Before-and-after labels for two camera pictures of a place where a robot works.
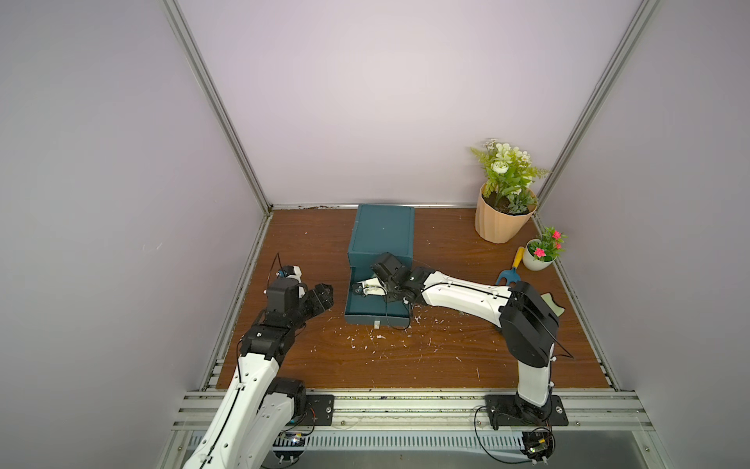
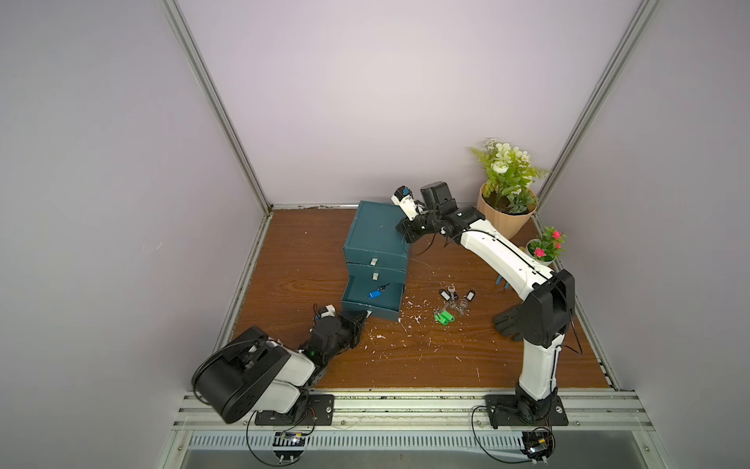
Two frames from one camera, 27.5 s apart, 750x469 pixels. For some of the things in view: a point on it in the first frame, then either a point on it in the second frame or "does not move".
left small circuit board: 288,446 does not move
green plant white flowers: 510,174 does not move
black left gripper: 324,299 -> 350,321
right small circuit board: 538,445 does not move
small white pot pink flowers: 539,254 does not move
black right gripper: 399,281 -> 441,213
